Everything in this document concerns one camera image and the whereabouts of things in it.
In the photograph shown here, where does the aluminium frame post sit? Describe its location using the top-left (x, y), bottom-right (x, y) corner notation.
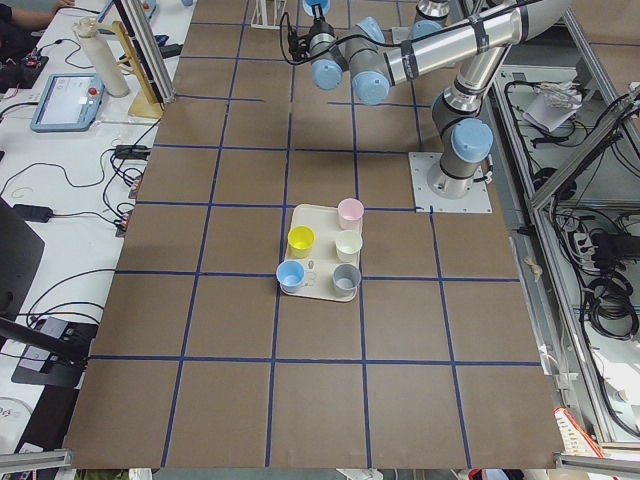
top-left (114, 0), bottom-right (175, 104)

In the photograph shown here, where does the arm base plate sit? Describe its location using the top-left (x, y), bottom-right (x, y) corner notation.
top-left (408, 152), bottom-right (492, 214)

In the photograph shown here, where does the pink cup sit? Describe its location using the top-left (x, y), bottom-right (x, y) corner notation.
top-left (337, 198), bottom-right (364, 232)

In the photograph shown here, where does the white wire cup rack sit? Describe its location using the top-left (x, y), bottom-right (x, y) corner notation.
top-left (250, 0), bottom-right (287, 30)

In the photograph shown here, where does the pale blue cup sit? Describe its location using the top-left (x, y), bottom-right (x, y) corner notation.
top-left (302, 0), bottom-right (331, 17)

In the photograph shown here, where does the blue teach pendant tablet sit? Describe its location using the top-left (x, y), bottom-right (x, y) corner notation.
top-left (30, 74), bottom-right (104, 133)

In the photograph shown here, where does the white cylinder bottle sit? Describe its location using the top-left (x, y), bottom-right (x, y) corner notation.
top-left (73, 17), bottom-right (129, 98)

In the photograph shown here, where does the cream plastic tray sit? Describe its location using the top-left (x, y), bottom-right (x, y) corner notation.
top-left (282, 204), bottom-right (360, 302)

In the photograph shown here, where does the black monitor stand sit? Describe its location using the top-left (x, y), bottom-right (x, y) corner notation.
top-left (1, 202), bottom-right (98, 388)

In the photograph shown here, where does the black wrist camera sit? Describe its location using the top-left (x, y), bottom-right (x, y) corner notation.
top-left (287, 30), bottom-right (309, 63)

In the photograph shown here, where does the grey cup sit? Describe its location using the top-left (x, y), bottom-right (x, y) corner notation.
top-left (332, 264), bottom-right (361, 296)

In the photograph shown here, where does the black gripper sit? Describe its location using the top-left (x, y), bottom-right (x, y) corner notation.
top-left (308, 16), bottom-right (336, 59)

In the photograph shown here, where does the cream white cup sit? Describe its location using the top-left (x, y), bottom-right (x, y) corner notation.
top-left (335, 230), bottom-right (363, 263)

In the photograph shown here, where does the wooden stand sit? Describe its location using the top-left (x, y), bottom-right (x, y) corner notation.
top-left (97, 21), bottom-right (163, 119)

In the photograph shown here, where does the yellow cup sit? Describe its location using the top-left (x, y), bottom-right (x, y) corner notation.
top-left (287, 225), bottom-right (315, 258)

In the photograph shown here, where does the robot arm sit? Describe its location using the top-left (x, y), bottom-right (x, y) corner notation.
top-left (409, 0), bottom-right (450, 39)
top-left (302, 1), bottom-right (571, 136)

